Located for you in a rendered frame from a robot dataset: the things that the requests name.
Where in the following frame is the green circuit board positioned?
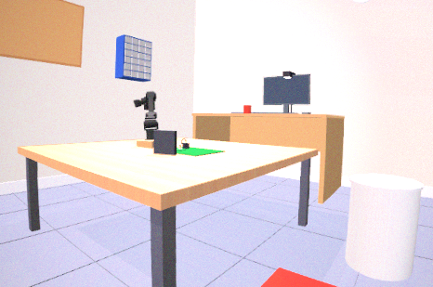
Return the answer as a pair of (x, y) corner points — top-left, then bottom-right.
(177, 145), (225, 156)

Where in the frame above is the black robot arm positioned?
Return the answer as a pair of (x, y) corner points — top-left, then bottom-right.
(142, 91), (158, 140)

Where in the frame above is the black fan cable with plug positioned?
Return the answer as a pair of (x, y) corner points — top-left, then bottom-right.
(181, 142), (190, 149)

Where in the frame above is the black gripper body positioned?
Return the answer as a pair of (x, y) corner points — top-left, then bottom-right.
(134, 96), (148, 107)

